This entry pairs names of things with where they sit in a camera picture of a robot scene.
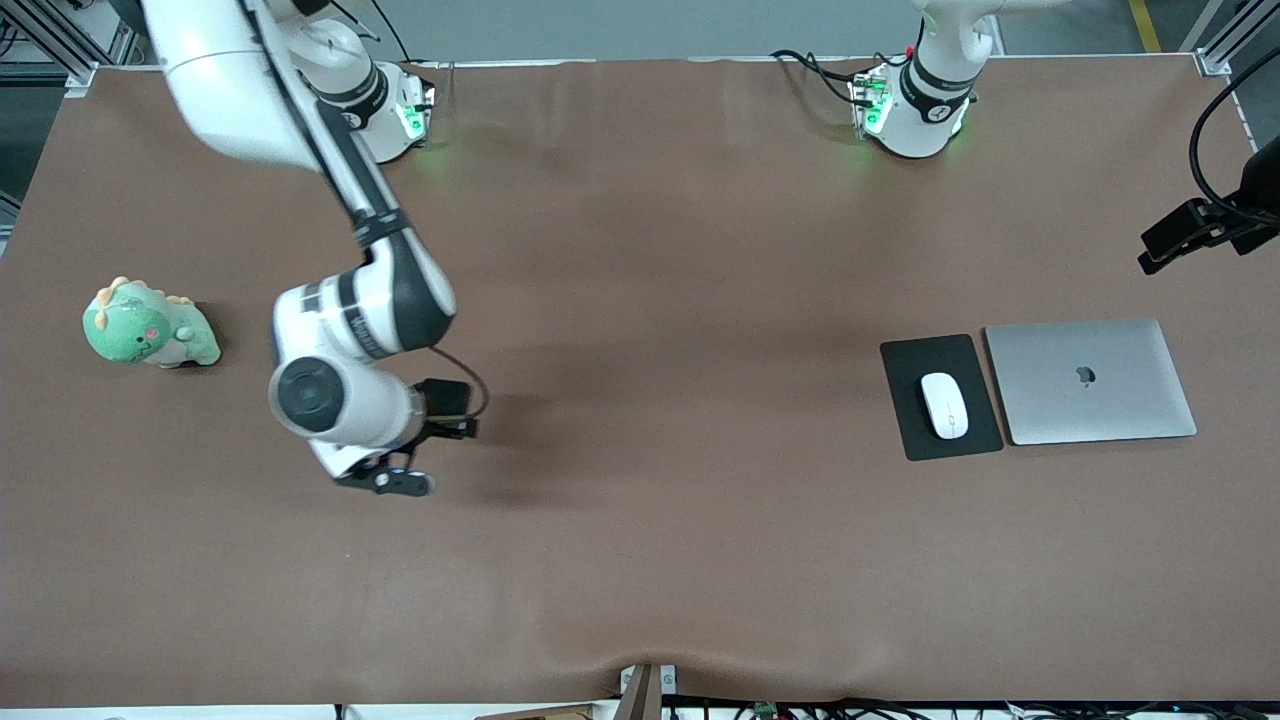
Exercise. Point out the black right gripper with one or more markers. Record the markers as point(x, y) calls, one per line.
point(441, 400)

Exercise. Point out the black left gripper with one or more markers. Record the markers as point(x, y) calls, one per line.
point(1262, 187)

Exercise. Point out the black phone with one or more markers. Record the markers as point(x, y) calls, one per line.
point(447, 398)

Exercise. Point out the white computer mouse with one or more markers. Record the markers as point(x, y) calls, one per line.
point(945, 405)

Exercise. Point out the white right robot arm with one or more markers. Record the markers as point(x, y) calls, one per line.
point(320, 395)

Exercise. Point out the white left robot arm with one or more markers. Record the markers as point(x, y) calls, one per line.
point(930, 115)

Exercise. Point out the black mouse pad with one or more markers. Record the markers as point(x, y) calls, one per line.
point(900, 420)

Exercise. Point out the brown table cover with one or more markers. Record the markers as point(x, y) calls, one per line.
point(640, 550)

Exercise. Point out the silver laptop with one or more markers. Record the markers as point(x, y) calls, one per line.
point(1090, 410)

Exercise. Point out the green dinosaur plush toy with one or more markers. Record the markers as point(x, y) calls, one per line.
point(130, 335)

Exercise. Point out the aluminium frame post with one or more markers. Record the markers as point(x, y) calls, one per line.
point(70, 55)
point(1212, 62)

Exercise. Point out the metal table edge bracket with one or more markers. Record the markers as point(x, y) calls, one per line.
point(640, 695)

